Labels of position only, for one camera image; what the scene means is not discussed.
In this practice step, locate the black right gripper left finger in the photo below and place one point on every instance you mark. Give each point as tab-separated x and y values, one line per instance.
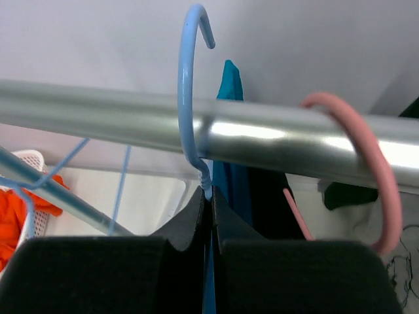
158	273

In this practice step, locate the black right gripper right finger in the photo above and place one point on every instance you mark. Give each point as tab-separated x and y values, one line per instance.
253	274

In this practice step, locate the black t shirt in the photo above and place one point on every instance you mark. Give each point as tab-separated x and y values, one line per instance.
330	210

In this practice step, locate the blue t shirt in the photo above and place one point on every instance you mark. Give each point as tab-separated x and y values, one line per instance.
230	176

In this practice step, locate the orange t shirt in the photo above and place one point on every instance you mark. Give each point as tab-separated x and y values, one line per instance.
13	215

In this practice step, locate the light blue wire hanger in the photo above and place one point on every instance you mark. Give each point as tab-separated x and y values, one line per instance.
196	19
52	186

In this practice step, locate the pink wire hanger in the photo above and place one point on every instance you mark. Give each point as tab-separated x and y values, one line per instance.
367	146

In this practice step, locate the green and white t shirt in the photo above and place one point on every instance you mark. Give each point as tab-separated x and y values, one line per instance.
412	111

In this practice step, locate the white plastic basket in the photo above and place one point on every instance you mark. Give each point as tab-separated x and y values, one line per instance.
35	227

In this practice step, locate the metal clothes rack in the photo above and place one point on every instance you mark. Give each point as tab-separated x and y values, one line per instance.
293	140

